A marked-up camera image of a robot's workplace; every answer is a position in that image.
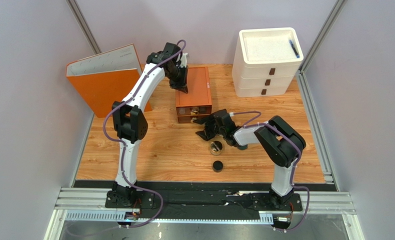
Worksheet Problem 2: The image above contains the blue pen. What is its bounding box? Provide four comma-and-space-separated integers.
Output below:
288, 39, 300, 59

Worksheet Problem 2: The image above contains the aluminium rail frame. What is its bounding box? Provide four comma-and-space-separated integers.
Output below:
45, 181, 364, 240

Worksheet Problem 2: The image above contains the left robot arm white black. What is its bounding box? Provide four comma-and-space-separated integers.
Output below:
105, 42, 189, 208

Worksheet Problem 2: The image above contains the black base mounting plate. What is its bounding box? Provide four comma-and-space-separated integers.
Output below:
104, 190, 306, 212

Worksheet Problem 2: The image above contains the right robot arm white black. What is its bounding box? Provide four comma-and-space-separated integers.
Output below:
194, 109, 306, 209

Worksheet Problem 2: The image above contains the orange white ring binder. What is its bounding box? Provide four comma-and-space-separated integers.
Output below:
65, 44, 143, 118

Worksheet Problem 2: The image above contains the green round puff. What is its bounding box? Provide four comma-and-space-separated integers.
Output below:
237, 144, 248, 151

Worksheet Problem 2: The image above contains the black jar lid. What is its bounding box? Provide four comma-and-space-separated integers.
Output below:
212, 160, 224, 173

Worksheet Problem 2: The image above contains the orange makeup drawer box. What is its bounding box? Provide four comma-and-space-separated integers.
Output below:
175, 66, 213, 124

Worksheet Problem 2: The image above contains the glass cream jar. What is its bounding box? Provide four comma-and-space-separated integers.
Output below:
209, 140, 224, 156

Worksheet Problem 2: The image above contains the white three-drawer cabinet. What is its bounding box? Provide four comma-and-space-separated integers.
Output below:
232, 27, 304, 98

